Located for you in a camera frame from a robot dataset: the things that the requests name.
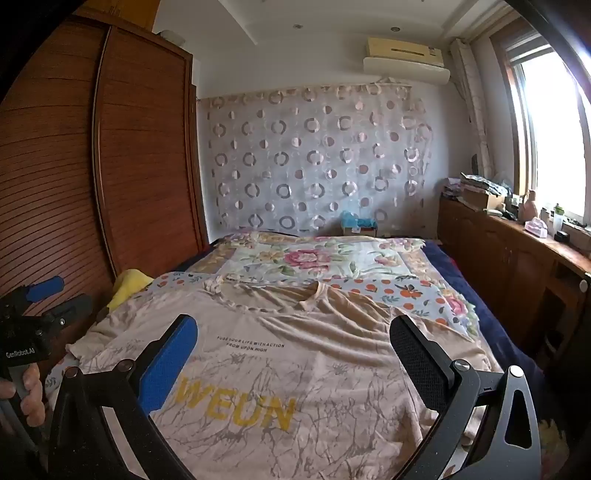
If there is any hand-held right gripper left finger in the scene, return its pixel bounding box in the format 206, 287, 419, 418
48, 314, 199, 480

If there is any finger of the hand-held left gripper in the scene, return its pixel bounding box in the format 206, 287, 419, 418
21, 276, 65, 303
41, 294, 94, 330

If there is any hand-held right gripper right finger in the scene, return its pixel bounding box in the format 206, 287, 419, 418
389, 315, 542, 480

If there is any beige printed t-shirt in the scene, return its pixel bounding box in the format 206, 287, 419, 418
65, 281, 504, 480

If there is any person's left hand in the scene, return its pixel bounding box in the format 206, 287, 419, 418
0, 364, 47, 430

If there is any yellow plush toy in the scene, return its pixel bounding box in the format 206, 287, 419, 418
108, 268, 155, 315

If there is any orange fruit print blanket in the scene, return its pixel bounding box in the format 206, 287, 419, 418
44, 270, 483, 398

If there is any wooden cabinet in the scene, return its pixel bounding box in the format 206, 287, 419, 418
436, 194, 591, 370

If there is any box with blue cloth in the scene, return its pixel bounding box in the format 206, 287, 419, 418
339, 210, 379, 237

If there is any floral quilt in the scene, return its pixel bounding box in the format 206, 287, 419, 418
178, 231, 483, 340

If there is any wooden wardrobe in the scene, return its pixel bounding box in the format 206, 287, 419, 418
0, 4, 208, 333

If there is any small cardboard box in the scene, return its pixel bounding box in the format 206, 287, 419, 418
462, 187, 506, 210

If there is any pink bottle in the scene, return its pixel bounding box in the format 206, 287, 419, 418
517, 189, 539, 222

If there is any circle patterned curtain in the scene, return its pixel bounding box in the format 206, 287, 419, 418
196, 82, 437, 238

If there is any window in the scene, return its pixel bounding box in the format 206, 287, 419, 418
489, 18, 591, 227

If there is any wrapped white pipe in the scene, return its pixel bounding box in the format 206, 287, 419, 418
450, 39, 490, 176

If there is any large brown cardboard box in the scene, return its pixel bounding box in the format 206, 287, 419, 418
83, 0, 160, 34

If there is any white air conditioner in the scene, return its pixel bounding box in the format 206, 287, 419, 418
362, 37, 451, 86

